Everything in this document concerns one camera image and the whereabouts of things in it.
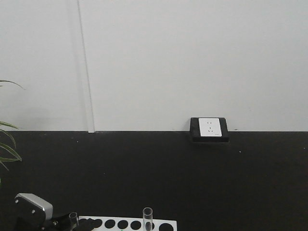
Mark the white test tube rack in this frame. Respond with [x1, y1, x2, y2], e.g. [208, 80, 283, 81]
[79, 216, 178, 231]

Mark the clear glass test tube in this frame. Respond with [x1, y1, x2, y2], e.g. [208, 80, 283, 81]
[69, 212, 78, 230]
[142, 207, 153, 231]

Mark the green potted spider plant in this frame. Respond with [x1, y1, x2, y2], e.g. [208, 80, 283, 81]
[0, 80, 26, 186]

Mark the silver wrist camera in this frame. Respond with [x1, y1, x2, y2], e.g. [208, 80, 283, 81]
[14, 192, 53, 221]

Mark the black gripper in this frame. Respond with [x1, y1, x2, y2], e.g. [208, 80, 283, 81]
[14, 212, 103, 231]

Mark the black socket mount box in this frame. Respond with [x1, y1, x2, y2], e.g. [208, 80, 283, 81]
[190, 117, 229, 142]

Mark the white wall power socket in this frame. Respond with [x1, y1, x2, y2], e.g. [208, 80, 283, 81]
[198, 118, 222, 137]

